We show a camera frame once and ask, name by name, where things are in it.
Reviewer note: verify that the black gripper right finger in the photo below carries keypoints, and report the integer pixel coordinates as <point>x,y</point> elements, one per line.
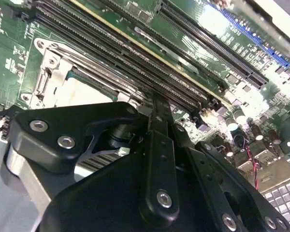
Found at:
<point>207,169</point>

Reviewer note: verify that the metal socket cover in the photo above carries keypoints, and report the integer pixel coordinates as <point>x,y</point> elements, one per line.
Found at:
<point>61,75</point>

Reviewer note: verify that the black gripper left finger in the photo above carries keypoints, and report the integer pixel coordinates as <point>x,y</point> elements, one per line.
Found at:
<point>62,116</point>

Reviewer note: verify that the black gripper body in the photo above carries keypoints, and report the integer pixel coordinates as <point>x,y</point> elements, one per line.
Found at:
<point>99,205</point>

